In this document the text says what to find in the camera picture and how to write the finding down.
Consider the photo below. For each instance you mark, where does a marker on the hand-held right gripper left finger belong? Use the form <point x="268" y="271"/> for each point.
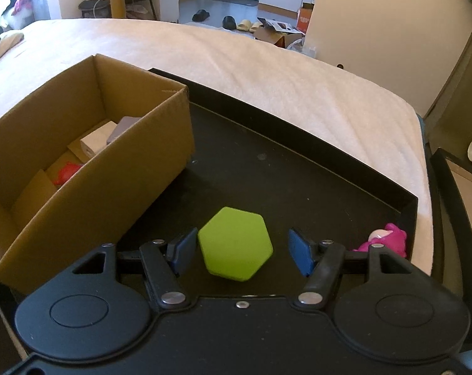
<point x="185" y="247"/>

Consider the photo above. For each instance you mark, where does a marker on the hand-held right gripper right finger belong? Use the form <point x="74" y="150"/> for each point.
<point x="301" y="252"/>

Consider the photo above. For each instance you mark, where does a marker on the green hexagonal block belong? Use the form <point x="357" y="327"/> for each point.
<point x="236" y="242"/>

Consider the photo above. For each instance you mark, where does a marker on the black tray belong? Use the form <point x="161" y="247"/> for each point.
<point x="282" y="164"/>

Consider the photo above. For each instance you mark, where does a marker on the brown cardboard box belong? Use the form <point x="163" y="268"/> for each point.
<point x="134" y="172"/>

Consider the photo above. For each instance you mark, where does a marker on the red toy figure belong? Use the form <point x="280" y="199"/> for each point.
<point x="67" y="174"/>

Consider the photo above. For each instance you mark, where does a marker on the pink toy figure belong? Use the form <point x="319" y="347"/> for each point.
<point x="388" y="238"/>

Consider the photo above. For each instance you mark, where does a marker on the grey block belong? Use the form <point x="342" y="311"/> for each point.
<point x="122" y="127"/>

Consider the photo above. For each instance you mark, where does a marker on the white block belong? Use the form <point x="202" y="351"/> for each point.
<point x="97" y="140"/>

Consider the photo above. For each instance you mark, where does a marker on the black side table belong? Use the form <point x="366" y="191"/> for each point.
<point x="458" y="218"/>

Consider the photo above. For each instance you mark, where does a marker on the white bed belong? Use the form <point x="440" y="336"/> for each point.
<point x="278" y="70"/>

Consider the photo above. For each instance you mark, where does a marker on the clear plastic bag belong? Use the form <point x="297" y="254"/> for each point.
<point x="304" y="48"/>

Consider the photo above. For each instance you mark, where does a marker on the open cardboard box with papers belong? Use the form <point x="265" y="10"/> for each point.
<point x="277" y="33"/>

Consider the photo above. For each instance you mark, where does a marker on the beige slipper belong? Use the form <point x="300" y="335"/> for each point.
<point x="256" y="27"/>
<point x="243" y="25"/>

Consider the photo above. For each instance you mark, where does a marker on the orange carton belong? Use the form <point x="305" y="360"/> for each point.
<point x="305" y="18"/>

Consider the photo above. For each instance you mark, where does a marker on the dark door mat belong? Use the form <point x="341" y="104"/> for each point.
<point x="241" y="2"/>

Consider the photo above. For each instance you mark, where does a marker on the beige pillow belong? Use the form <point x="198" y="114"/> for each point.
<point x="11" y="43"/>

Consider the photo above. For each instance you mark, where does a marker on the pink cloth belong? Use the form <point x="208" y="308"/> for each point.
<point x="23" y="2"/>

